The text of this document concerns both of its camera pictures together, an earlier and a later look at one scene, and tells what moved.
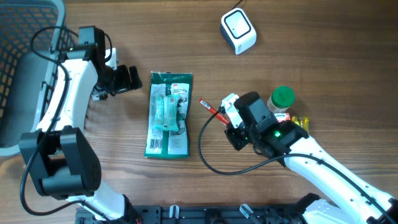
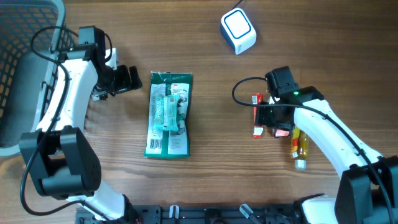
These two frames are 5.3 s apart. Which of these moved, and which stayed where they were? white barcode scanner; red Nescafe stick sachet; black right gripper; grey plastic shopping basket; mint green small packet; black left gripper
Moved: black right gripper; red Nescafe stick sachet
Stayed: white barcode scanner; grey plastic shopping basket; black left gripper; mint green small packet
